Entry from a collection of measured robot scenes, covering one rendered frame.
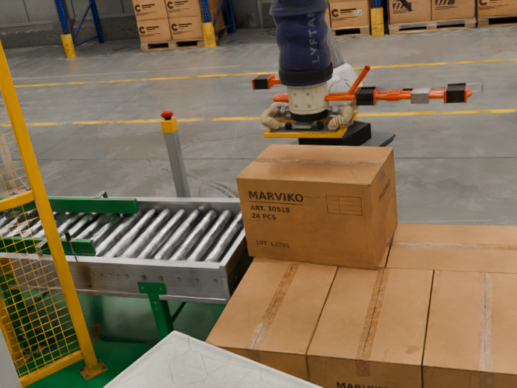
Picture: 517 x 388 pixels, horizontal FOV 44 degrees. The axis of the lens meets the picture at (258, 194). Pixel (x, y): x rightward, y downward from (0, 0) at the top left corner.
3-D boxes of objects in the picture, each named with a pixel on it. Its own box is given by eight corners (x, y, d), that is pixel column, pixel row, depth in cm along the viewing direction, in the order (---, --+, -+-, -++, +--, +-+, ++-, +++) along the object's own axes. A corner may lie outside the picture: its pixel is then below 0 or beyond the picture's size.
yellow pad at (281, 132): (263, 138, 271) (261, 127, 269) (271, 130, 279) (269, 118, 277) (341, 138, 258) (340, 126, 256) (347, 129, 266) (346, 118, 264)
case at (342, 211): (248, 256, 295) (235, 177, 279) (281, 216, 327) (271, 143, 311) (376, 270, 270) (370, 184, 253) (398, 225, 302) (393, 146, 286)
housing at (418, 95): (410, 104, 253) (410, 93, 251) (413, 98, 259) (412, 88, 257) (428, 104, 251) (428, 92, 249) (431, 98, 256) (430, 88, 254)
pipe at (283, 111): (263, 128, 271) (261, 115, 268) (282, 109, 292) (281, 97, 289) (341, 128, 258) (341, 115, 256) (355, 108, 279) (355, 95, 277)
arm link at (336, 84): (311, 119, 345) (310, 79, 336) (325, 109, 359) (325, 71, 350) (340, 122, 337) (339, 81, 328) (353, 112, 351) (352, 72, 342)
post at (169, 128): (192, 275, 392) (159, 121, 351) (196, 270, 398) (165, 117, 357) (202, 276, 390) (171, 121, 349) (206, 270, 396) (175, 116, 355)
